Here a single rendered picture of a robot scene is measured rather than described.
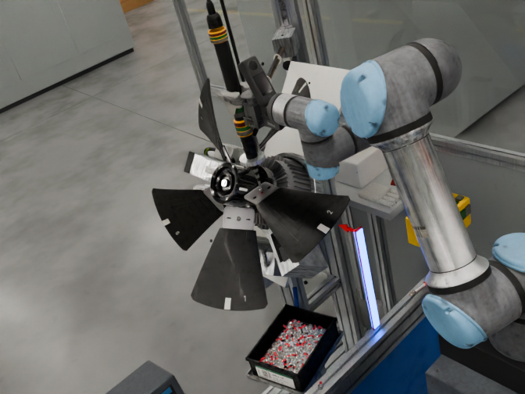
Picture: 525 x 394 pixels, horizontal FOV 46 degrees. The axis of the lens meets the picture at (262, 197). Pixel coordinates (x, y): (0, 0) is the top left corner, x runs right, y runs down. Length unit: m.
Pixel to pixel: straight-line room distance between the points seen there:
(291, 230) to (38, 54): 5.82
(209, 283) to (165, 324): 1.51
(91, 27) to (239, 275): 5.86
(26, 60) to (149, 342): 4.53
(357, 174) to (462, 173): 0.35
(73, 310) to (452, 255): 2.80
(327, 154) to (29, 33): 5.94
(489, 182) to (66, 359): 2.22
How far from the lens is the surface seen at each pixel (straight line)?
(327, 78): 1.95
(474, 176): 2.20
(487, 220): 2.28
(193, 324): 3.21
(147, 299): 3.48
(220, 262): 1.77
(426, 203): 1.09
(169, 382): 1.20
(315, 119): 1.35
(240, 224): 1.78
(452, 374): 1.42
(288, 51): 2.15
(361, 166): 2.21
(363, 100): 1.04
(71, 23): 7.31
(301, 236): 1.58
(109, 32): 7.50
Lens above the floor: 2.08
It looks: 32 degrees down
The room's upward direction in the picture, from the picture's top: 16 degrees counter-clockwise
